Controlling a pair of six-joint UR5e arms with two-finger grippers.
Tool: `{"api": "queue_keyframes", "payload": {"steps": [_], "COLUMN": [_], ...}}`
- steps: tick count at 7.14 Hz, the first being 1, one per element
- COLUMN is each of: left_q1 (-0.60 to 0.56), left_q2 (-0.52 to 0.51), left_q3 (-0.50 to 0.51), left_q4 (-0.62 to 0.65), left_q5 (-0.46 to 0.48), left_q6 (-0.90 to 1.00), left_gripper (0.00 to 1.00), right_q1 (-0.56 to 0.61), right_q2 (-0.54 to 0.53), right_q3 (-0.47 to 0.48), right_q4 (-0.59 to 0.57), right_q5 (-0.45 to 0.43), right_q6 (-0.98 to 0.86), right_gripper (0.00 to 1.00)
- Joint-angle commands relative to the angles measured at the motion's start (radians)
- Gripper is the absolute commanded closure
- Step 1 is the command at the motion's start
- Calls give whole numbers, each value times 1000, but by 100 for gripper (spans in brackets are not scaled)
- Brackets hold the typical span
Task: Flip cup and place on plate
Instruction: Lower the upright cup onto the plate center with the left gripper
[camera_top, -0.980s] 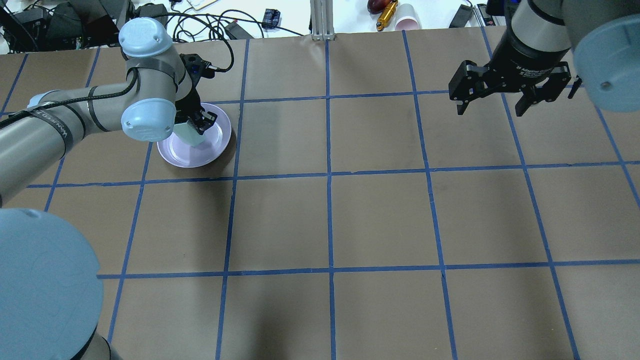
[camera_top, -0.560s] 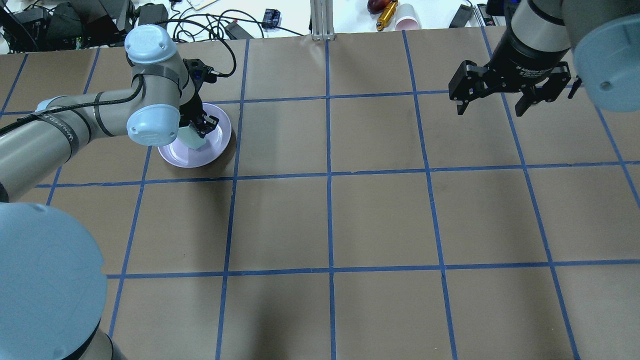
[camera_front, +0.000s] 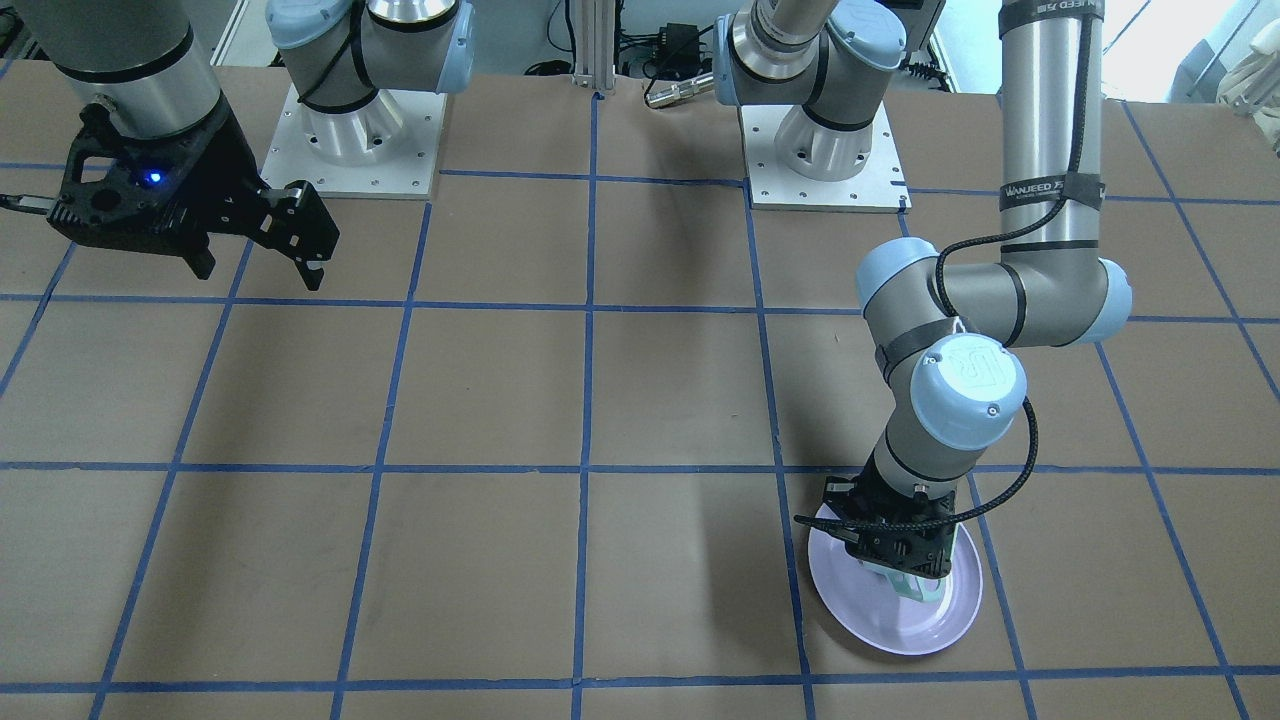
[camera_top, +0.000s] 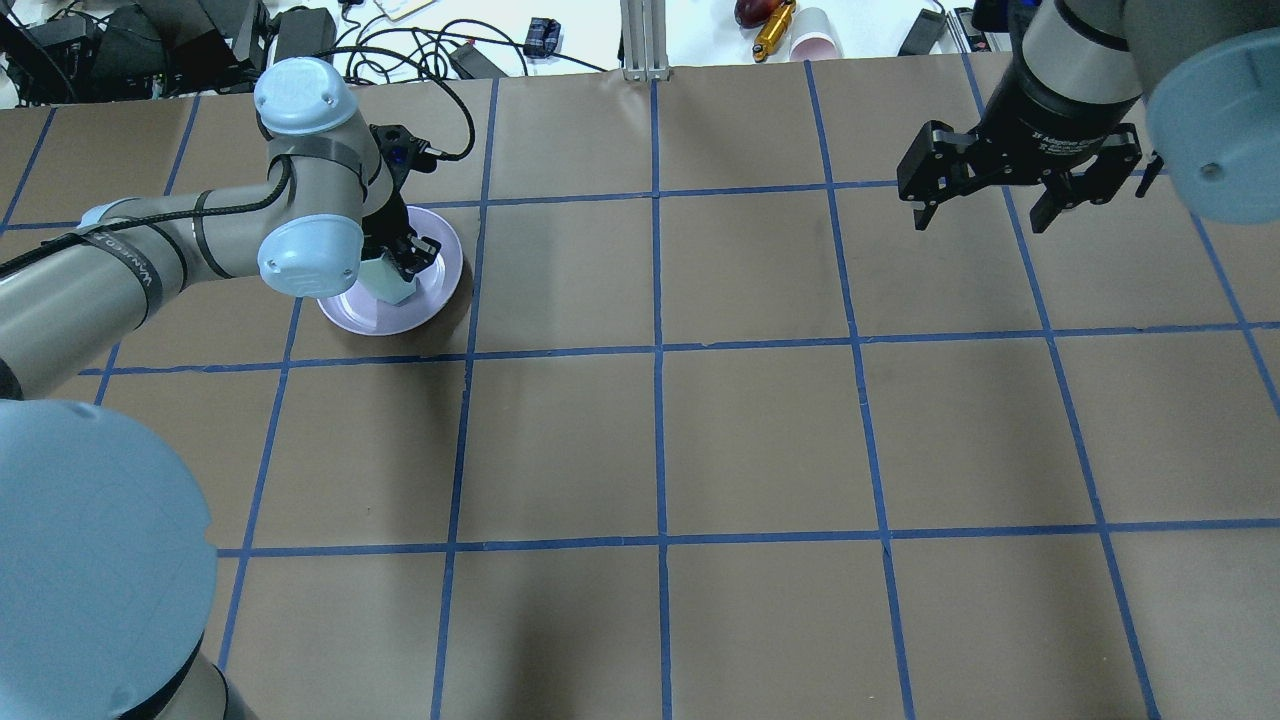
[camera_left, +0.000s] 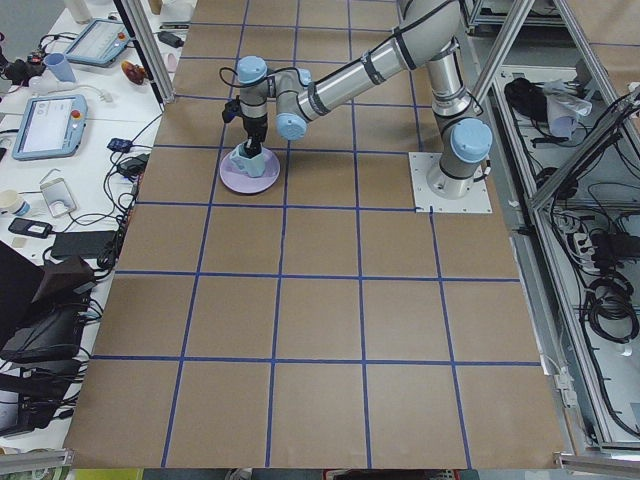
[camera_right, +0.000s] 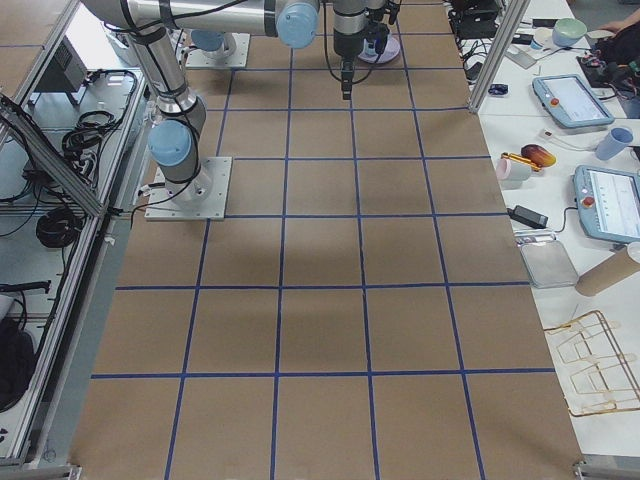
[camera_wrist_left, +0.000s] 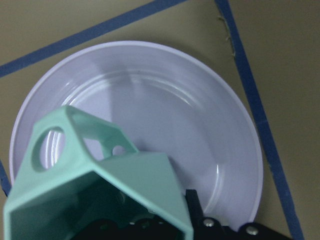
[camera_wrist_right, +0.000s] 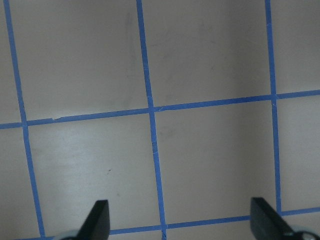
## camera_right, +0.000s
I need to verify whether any aluminium frame post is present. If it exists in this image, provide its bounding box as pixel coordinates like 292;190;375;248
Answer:
468;0;530;114

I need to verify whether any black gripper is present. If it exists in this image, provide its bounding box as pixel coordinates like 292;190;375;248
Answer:
333;7;367;100
365;9;389;54

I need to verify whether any upper teach pendant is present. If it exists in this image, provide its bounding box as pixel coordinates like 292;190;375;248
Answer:
531;74;615;129

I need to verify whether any green bowl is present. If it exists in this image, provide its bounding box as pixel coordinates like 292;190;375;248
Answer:
552;18;587;47

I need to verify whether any pink paper cup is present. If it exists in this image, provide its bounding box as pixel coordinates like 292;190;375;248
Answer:
495;158;533;190

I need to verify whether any light blue cup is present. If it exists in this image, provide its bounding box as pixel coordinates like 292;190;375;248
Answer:
595;127;634;161

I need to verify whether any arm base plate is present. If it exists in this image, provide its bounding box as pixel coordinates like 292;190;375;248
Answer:
185;30;250;70
144;157;233;221

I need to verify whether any black power adapter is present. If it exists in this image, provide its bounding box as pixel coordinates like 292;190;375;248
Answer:
507;205;548;229

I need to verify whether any cardboard tube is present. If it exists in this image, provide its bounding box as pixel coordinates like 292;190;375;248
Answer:
575;242;639;296

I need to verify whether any gold wire rack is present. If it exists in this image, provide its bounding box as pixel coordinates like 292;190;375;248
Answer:
544;310;639;418

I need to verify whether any lower teach pendant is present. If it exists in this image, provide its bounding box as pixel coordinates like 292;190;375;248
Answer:
573;165;639;244

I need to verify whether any teach pendant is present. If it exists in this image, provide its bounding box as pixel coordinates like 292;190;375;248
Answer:
573;165;639;244
531;74;615;129

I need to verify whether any silver metal tray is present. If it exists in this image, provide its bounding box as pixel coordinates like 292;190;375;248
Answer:
514;230;578;289

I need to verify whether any small dark blue box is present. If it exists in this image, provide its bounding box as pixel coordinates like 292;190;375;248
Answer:
488;83;509;97

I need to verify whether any lavender plate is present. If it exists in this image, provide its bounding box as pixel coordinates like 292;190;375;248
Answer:
358;34;400;64

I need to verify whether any gold metal cylinder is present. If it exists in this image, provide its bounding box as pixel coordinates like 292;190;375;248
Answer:
501;152;542;172

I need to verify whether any mint green faceted cup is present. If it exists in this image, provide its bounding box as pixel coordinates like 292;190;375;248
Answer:
363;41;376;57

